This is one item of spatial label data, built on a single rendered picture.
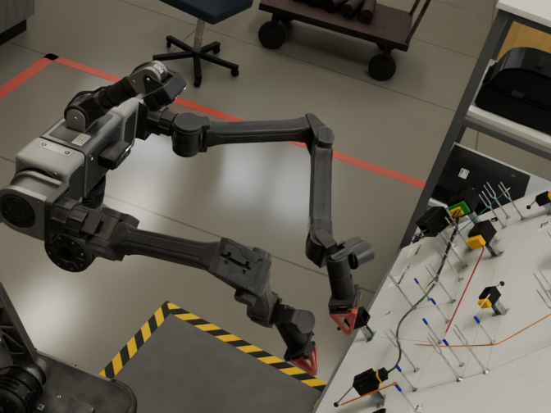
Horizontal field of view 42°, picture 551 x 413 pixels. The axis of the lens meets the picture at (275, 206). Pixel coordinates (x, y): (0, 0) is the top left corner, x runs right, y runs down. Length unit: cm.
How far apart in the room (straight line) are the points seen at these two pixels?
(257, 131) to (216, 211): 209
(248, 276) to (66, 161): 55
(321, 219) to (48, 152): 68
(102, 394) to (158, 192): 162
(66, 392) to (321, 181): 140
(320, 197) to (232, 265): 54
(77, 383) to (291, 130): 136
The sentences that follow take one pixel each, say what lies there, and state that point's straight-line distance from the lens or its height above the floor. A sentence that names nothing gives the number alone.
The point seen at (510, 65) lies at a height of 163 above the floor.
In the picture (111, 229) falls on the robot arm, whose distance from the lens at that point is 164.
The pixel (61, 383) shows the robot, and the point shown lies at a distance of 289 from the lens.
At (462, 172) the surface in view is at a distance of 287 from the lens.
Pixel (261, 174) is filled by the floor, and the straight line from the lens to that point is 446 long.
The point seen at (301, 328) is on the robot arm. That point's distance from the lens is 179.
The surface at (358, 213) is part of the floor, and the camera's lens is 438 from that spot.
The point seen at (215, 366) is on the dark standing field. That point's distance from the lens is 330.
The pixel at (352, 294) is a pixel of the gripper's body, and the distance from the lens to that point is 179.
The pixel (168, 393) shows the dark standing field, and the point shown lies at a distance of 318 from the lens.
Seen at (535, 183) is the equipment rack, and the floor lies 106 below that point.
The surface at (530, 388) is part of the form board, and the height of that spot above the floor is 143.
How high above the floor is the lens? 254
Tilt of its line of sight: 37 degrees down
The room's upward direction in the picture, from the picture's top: 15 degrees clockwise
